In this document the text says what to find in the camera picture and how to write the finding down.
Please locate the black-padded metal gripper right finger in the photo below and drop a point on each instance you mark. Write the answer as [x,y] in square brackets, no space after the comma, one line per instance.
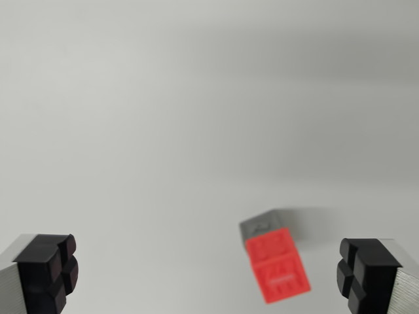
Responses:
[373,278]

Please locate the black-padded metal gripper left finger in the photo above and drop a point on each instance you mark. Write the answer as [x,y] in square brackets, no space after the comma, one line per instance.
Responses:
[34,278]

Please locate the red studded cube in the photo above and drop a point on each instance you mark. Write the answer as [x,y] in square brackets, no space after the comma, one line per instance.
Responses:
[278,265]

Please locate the grey studded cube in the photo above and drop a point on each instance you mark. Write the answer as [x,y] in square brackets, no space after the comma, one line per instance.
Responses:
[262,224]

